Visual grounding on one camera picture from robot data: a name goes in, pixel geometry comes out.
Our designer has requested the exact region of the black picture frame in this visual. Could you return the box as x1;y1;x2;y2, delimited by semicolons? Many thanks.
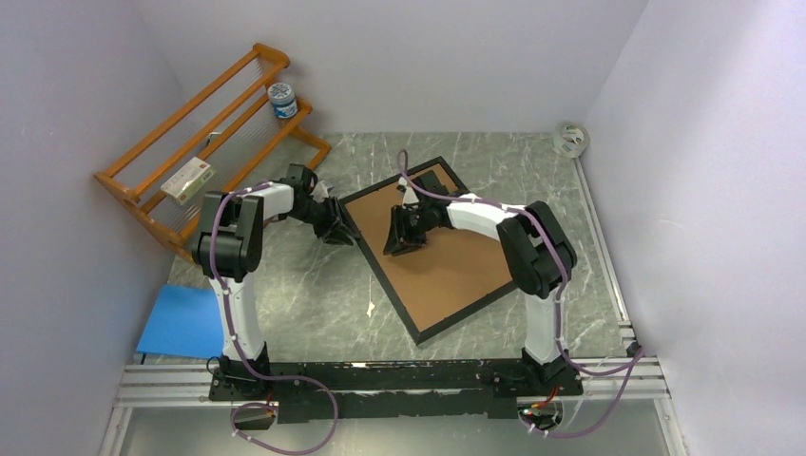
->
338;156;524;347

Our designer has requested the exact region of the blue paper sheet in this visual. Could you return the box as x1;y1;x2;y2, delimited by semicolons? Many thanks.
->
136;285;224;359

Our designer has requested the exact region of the orange wooden rack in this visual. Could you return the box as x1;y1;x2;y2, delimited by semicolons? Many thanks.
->
94;43;332;260

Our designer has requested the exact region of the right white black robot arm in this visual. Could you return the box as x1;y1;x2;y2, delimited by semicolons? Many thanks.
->
383;171;577;394

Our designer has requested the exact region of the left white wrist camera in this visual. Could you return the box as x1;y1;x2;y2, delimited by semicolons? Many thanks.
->
312;180;333;202

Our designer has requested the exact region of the white red small box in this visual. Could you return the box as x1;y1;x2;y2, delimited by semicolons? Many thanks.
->
161;157;216;205

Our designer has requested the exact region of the purple cable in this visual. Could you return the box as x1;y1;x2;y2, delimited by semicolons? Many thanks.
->
207;182;341;456
396;148;646;441

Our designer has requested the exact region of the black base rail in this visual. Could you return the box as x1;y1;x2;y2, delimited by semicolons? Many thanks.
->
208;357;584;424

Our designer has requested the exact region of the blue white jar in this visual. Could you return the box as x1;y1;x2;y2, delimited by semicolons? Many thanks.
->
267;82;298;120

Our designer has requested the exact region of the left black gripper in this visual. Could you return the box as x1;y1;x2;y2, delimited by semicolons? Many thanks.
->
285;197;359;247

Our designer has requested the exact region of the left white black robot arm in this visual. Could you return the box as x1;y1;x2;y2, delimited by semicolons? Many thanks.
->
191;163;359;399

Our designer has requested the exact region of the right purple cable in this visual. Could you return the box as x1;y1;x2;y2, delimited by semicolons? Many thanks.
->
396;148;646;441

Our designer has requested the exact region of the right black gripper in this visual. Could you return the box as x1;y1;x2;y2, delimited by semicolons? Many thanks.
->
385;204;434;256

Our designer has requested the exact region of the clear tape roll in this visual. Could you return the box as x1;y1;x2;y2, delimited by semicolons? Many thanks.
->
551;122;590;159

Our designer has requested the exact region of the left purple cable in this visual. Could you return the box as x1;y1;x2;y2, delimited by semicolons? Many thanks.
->
207;182;341;456

